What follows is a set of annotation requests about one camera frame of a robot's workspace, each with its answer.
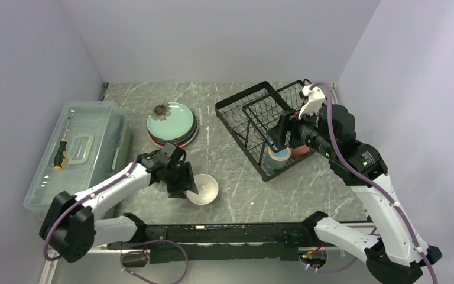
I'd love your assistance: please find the pink mug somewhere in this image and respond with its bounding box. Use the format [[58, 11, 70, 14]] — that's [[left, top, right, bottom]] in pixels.
[[290, 145, 310, 159]]

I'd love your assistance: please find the light blue flower plate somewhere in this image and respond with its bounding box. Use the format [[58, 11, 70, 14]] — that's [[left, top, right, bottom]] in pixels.
[[146, 102, 195, 140]]

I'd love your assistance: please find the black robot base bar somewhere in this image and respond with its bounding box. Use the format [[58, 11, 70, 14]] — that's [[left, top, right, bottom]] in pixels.
[[107, 222, 322, 264]]

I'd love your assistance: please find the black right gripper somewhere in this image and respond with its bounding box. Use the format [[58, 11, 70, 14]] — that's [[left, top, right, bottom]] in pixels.
[[267, 103, 336, 159]]

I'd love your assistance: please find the yellow black screwdriver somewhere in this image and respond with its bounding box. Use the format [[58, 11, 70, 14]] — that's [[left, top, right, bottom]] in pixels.
[[53, 117, 71, 170]]

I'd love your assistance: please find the clear plastic storage box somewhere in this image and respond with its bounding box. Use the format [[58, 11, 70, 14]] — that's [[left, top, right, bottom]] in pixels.
[[24, 101, 131, 220]]

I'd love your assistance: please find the white bowl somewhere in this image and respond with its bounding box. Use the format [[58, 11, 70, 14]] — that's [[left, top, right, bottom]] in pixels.
[[186, 174, 219, 205]]

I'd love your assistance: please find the black wire dish rack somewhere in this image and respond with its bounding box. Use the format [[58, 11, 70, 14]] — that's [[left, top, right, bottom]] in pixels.
[[215, 79, 330, 182]]

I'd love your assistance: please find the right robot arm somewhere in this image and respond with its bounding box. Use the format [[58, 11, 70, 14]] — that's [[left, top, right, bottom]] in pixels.
[[267, 104, 442, 283]]

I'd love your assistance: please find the dark teal plate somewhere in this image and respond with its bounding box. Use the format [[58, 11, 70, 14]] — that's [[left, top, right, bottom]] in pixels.
[[148, 118, 197, 147]]

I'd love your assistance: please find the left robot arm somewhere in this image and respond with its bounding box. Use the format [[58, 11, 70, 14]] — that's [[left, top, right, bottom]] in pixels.
[[39, 142, 198, 263]]

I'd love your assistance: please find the red rimmed bottom plate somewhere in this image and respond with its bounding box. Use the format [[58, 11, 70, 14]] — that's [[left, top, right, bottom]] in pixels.
[[148, 127, 198, 148]]

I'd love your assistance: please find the blue mug orange inside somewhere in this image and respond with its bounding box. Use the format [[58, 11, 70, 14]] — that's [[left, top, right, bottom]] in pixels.
[[264, 145, 291, 175]]

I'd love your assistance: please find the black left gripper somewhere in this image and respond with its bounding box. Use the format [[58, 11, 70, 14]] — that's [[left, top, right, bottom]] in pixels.
[[164, 161, 198, 199]]

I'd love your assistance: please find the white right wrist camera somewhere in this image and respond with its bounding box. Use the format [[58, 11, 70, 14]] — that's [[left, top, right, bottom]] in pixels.
[[297, 85, 326, 120]]

